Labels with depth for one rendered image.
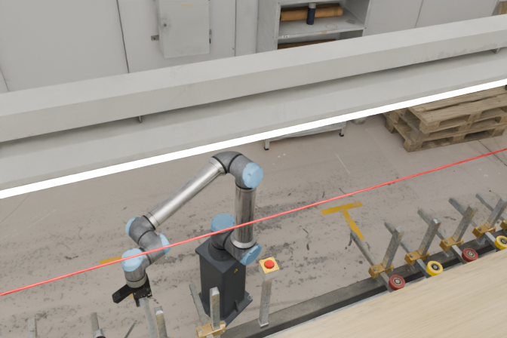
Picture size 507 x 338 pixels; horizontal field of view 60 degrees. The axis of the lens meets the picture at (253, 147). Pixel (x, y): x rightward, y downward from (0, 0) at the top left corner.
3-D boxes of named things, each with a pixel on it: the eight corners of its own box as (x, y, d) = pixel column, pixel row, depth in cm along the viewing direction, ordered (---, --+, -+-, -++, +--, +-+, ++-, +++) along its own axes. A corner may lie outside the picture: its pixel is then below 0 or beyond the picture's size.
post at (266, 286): (257, 321, 231) (262, 271, 203) (265, 318, 233) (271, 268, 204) (260, 328, 228) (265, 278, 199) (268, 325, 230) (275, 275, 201)
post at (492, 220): (471, 248, 282) (500, 196, 251) (474, 247, 283) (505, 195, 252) (474, 252, 280) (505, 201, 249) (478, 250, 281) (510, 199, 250)
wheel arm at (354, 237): (348, 236, 265) (350, 231, 263) (353, 235, 266) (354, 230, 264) (391, 296, 235) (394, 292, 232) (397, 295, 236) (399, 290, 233)
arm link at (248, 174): (242, 241, 271) (246, 147, 223) (262, 257, 262) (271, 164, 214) (224, 254, 262) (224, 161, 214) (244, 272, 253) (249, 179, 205)
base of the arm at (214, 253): (201, 249, 277) (201, 239, 271) (222, 231, 289) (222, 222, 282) (222, 266, 268) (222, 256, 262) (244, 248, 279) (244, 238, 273)
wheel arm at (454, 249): (416, 213, 280) (418, 209, 278) (420, 212, 281) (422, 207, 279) (465, 268, 250) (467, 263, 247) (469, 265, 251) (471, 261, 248)
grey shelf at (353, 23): (251, 125, 479) (258, -17, 380) (326, 112, 503) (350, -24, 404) (265, 150, 447) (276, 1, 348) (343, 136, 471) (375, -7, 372)
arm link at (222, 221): (223, 225, 280) (223, 207, 269) (242, 241, 271) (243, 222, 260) (205, 238, 272) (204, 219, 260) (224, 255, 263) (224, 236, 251)
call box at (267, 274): (258, 270, 203) (259, 260, 198) (271, 265, 206) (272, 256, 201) (264, 283, 199) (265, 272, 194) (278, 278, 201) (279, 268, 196)
